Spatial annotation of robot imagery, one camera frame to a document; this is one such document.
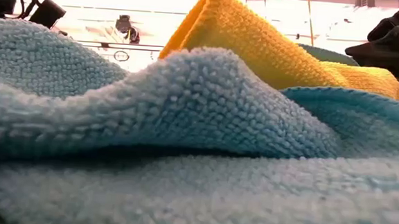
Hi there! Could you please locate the blue microfiber towel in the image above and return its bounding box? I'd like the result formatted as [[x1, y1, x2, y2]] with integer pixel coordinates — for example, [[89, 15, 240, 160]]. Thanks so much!
[[276, 83, 399, 162], [0, 15, 399, 224], [296, 43, 361, 67]]

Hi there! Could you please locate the yellow microfiber towel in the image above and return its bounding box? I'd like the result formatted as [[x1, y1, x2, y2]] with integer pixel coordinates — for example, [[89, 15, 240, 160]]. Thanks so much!
[[156, 0, 399, 107]]

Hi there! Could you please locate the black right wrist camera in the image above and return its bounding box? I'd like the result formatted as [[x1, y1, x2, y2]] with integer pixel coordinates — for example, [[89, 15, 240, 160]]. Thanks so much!
[[366, 7, 399, 44]]

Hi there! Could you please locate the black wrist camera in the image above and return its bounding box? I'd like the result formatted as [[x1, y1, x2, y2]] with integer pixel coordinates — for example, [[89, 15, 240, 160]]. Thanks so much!
[[366, 7, 399, 44], [28, 0, 67, 31]]

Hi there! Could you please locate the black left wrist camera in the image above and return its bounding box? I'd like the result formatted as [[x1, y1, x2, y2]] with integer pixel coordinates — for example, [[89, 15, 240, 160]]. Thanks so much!
[[28, 0, 67, 31]]

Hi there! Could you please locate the yellow orange power cord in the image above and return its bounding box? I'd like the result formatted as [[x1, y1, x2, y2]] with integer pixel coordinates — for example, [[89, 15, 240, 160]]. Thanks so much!
[[303, 0, 318, 47]]

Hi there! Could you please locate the black ceiling cord reel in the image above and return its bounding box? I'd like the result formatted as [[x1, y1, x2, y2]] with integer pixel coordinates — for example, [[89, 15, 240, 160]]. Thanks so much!
[[114, 14, 142, 45]]

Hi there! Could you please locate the black hanging ring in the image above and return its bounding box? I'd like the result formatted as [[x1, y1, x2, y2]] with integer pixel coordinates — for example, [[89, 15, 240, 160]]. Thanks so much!
[[113, 50, 130, 62]]

